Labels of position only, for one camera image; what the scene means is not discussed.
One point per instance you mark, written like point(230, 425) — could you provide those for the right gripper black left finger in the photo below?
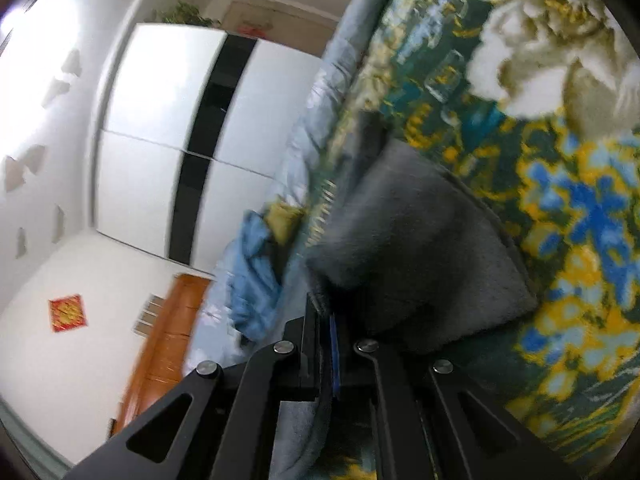
point(233, 422)

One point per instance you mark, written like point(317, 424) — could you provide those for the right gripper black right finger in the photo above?
point(425, 417)

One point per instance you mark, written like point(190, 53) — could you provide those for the grey hooded sweatshirt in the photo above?
point(406, 245)

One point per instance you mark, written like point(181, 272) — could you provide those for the grey daisy print duvet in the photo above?
point(295, 169)

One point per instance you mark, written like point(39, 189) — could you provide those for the orange wooden headboard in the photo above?
point(159, 364)

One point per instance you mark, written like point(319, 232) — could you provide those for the blue garment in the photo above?
point(255, 286)

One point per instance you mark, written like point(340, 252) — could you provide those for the olive yellow garment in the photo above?
point(283, 220)

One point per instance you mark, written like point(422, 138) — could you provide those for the white wardrobe with black stripe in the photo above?
point(193, 135)

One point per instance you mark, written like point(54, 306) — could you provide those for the teal floral bed blanket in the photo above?
point(534, 105)

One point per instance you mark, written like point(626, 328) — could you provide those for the green potted plant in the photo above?
point(184, 13)

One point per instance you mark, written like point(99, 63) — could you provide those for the red square wall decoration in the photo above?
point(67, 313)

